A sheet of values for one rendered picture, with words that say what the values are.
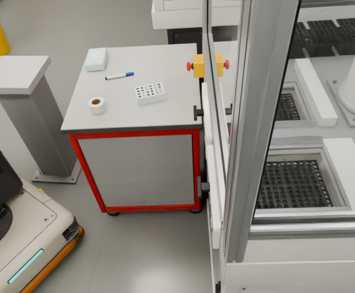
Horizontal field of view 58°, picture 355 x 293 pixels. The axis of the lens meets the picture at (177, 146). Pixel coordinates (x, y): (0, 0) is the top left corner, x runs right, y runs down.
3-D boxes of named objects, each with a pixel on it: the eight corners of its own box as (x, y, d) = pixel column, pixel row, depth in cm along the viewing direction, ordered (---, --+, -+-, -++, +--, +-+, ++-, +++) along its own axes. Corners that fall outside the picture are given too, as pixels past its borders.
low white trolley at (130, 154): (103, 222, 188) (60, 129, 132) (117, 144, 230) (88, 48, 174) (203, 219, 185) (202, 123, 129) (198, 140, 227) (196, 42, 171)
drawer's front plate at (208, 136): (205, 160, 109) (206, 138, 100) (201, 104, 128) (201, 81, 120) (211, 160, 108) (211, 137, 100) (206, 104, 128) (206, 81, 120)
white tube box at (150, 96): (138, 106, 139) (136, 99, 136) (135, 94, 145) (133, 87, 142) (166, 100, 141) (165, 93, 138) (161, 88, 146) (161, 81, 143)
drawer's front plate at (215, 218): (212, 249, 87) (214, 230, 79) (206, 166, 107) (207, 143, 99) (219, 249, 87) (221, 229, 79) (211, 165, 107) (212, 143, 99)
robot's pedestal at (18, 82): (32, 182, 212) (-30, 88, 156) (49, 148, 232) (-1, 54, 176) (75, 183, 208) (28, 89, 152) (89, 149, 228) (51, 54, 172)
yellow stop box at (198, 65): (192, 78, 137) (192, 63, 132) (192, 68, 142) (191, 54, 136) (204, 77, 137) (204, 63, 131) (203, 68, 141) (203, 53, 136)
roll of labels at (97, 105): (97, 116, 136) (94, 109, 133) (86, 110, 139) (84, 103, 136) (109, 107, 139) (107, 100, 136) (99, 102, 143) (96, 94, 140)
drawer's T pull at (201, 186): (197, 200, 89) (197, 197, 88) (196, 178, 94) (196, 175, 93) (210, 199, 89) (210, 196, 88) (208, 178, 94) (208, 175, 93)
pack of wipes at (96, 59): (105, 70, 159) (103, 63, 156) (86, 72, 159) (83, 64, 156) (108, 54, 169) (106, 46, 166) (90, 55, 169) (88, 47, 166)
